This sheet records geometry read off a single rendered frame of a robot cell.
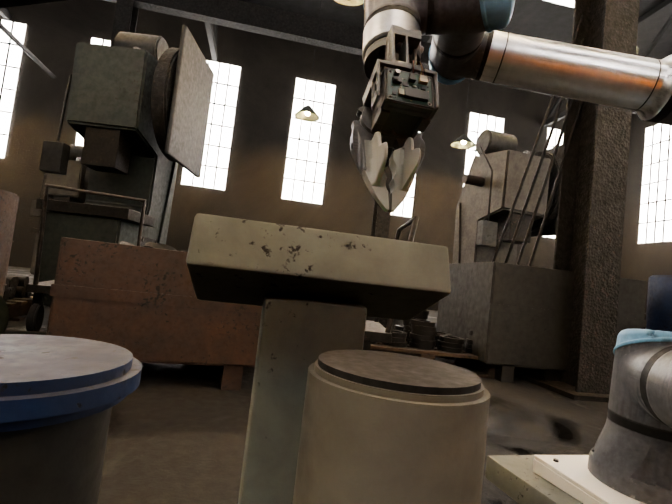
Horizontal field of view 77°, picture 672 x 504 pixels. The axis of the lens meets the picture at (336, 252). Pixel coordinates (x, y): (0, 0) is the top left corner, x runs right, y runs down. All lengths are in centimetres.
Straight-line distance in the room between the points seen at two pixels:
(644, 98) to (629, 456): 52
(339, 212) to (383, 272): 1159
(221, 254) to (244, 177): 1154
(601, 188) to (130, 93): 417
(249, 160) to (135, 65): 738
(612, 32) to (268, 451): 359
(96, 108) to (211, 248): 463
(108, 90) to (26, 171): 833
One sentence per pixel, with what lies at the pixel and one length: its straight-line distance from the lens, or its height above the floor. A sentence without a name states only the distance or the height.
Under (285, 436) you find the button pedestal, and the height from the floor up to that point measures 42.
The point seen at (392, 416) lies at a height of 50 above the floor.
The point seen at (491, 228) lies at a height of 140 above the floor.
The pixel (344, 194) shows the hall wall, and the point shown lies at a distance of 1208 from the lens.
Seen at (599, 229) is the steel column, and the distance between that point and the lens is 331.
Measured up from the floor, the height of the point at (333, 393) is 51.
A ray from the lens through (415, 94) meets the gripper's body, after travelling 49.
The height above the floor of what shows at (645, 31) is 760.
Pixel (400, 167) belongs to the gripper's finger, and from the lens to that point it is 51.
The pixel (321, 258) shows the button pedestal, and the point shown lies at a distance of 38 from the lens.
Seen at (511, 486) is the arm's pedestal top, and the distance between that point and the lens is 82.
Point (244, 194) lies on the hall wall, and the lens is 1182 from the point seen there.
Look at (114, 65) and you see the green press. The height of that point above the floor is 241.
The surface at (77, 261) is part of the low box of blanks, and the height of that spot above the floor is 52.
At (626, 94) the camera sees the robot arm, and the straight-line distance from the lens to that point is 80.
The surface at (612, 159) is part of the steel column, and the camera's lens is 346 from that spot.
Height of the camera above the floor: 57
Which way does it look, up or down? 4 degrees up
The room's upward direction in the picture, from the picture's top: 7 degrees clockwise
